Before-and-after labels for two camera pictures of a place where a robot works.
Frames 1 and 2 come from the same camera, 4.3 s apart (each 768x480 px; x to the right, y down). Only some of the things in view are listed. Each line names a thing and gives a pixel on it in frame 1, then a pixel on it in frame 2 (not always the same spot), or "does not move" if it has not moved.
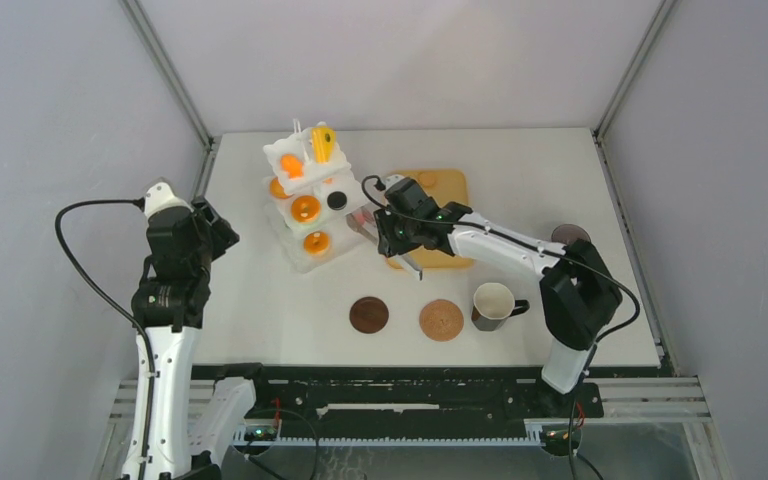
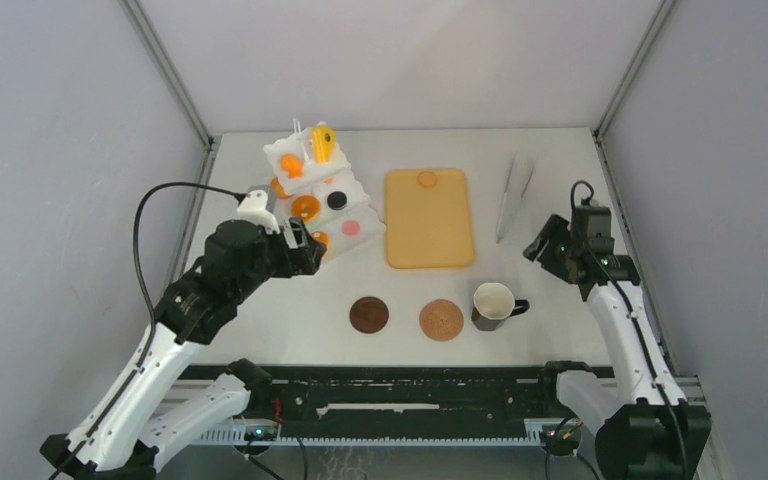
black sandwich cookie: [337, 200] does not move
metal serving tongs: [363, 220] -> [502, 212]
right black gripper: [390, 245] -> [554, 229]
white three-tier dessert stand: [309, 202] does not move
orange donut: [305, 208] does not move
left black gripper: [223, 236] -> [303, 260]
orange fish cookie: [293, 166] does not move
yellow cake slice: [323, 141] does not move
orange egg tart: [277, 190] does not move
